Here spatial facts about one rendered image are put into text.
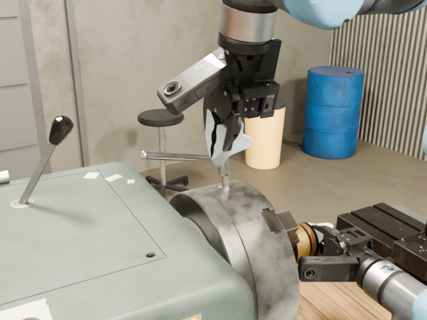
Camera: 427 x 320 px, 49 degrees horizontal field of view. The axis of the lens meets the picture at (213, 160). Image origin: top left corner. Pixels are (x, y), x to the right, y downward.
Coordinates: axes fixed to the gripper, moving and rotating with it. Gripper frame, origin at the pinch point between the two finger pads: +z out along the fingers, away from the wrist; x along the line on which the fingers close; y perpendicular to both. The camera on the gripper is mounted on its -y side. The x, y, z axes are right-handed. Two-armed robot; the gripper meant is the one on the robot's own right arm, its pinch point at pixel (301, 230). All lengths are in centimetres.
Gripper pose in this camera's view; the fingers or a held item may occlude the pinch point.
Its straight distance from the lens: 106.7
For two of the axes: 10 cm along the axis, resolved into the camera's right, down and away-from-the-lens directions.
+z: -4.6, -3.3, 8.3
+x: 0.1, -9.3, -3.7
